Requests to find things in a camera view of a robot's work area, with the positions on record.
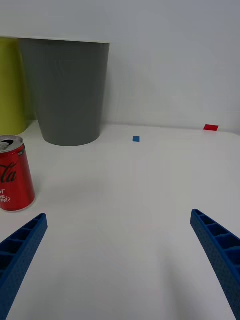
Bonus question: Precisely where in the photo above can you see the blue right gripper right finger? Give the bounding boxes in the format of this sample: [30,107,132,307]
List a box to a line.
[190,208,240,320]

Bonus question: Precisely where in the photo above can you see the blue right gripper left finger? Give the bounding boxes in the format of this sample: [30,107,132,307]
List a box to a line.
[0,212,49,320]

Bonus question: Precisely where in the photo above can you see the red drink can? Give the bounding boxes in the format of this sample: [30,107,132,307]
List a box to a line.
[0,135,36,213]

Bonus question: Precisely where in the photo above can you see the yellow-green plastic waste bin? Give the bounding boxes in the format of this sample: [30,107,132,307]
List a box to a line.
[0,36,35,136]

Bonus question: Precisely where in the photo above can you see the grey plastic waste bin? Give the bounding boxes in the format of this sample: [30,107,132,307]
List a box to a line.
[17,37,111,147]

